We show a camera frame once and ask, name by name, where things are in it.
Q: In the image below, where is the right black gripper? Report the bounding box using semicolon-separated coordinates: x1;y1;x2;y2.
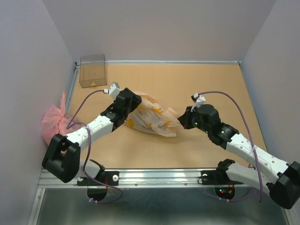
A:
176;105;210;134

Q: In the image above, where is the translucent printed plastic bag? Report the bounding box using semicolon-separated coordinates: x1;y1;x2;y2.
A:
124;91;180;138

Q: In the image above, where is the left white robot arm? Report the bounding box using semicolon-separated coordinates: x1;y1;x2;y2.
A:
42;87;142;185

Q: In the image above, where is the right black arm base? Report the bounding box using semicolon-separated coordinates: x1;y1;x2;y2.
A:
197;159;243;186

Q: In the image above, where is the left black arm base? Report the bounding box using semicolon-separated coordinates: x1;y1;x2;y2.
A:
77;159;120;186

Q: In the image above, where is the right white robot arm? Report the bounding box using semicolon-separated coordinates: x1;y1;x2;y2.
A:
178;104;300;209

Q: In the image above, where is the pink plastic bag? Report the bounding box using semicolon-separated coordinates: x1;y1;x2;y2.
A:
41;92;83;145

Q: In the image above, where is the transparent grey plastic box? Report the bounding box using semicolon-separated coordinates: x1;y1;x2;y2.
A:
79;54;107;88

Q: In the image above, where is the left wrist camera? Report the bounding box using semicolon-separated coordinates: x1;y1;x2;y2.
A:
103;82;121;100

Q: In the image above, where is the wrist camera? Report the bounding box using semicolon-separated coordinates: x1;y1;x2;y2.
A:
103;82;121;100
191;93;206;112

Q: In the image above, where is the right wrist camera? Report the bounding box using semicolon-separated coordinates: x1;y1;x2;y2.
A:
191;93;206;112

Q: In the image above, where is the aluminium front rail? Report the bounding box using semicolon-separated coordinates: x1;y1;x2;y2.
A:
37;166;258;188

